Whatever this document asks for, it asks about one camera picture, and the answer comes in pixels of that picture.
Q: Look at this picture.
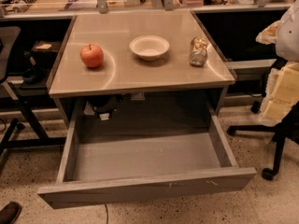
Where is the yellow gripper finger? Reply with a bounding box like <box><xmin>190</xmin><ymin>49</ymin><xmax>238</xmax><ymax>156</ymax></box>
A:
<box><xmin>256</xmin><ymin>21</ymin><xmax>279</xmax><ymax>45</ymax></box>
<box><xmin>263</xmin><ymin>63</ymin><xmax>299</xmax><ymax>121</ymax></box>

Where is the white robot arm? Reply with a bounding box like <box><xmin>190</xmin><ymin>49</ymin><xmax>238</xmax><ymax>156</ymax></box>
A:
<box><xmin>256</xmin><ymin>0</ymin><xmax>299</xmax><ymax>123</ymax></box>

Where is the grey cabinet with steel top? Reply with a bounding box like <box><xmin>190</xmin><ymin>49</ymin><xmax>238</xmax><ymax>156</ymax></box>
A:
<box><xmin>49</xmin><ymin>11</ymin><xmax>235</xmax><ymax>134</ymax></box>

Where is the grey open top drawer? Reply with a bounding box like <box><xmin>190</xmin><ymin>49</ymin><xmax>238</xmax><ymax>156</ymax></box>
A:
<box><xmin>38</xmin><ymin>105</ymin><xmax>256</xmax><ymax>209</ymax></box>

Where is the black office chair right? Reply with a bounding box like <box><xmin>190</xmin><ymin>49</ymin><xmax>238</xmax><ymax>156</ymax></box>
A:
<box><xmin>226</xmin><ymin>58</ymin><xmax>299</xmax><ymax>181</ymax></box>

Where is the black office chair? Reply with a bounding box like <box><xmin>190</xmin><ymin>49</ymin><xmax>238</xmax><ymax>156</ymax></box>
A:
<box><xmin>226</xmin><ymin>58</ymin><xmax>299</xmax><ymax>181</ymax></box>
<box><xmin>0</xmin><ymin>26</ymin><xmax>21</xmax><ymax>156</ymax></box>

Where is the white paper bowl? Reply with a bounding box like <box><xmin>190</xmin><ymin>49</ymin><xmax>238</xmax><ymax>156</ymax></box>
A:
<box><xmin>129</xmin><ymin>35</ymin><xmax>170</xmax><ymax>61</ymax></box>

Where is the red apple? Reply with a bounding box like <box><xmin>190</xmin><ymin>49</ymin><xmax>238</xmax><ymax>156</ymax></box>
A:
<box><xmin>80</xmin><ymin>44</ymin><xmax>104</xmax><ymax>68</ymax></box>

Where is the black device under counter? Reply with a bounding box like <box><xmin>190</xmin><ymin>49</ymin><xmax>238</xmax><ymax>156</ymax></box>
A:
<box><xmin>88</xmin><ymin>94</ymin><xmax>123</xmax><ymax>114</ymax></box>

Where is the black box with label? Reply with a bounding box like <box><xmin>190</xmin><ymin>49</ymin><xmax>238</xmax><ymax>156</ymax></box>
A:
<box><xmin>31</xmin><ymin>40</ymin><xmax>61</xmax><ymax>68</ymax></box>

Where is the black office chair left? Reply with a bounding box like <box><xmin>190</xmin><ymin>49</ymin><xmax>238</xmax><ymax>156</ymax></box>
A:
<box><xmin>0</xmin><ymin>26</ymin><xmax>21</xmax><ymax>156</ymax></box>

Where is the black shoe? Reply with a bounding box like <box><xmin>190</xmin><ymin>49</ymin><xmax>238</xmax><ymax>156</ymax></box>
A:
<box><xmin>0</xmin><ymin>202</ymin><xmax>21</xmax><ymax>224</ymax></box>

